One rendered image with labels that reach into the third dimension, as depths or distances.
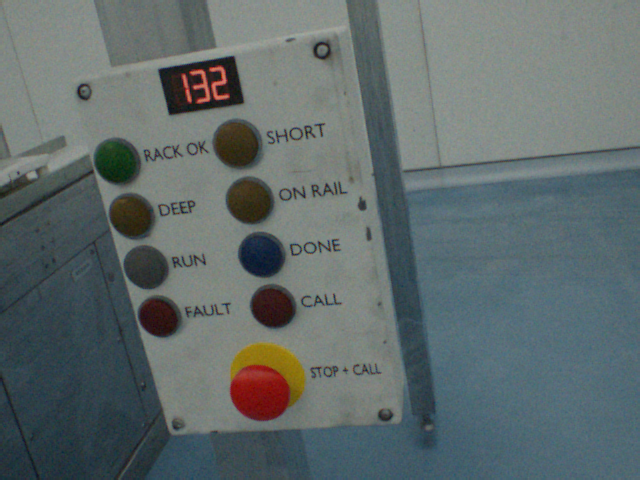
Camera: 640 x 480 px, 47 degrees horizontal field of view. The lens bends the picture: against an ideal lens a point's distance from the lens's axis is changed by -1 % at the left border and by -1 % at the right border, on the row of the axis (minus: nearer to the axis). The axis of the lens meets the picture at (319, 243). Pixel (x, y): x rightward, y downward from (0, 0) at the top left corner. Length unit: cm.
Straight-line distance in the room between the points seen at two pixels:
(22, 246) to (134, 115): 106
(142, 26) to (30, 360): 114
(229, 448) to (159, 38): 33
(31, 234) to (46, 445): 43
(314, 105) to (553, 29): 339
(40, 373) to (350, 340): 119
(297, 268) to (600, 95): 344
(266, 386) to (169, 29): 24
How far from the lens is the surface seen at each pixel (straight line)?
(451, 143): 390
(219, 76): 44
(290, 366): 50
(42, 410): 162
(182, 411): 54
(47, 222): 158
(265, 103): 44
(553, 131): 387
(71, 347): 172
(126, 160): 47
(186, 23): 52
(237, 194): 45
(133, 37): 53
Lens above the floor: 109
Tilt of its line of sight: 19 degrees down
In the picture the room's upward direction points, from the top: 11 degrees counter-clockwise
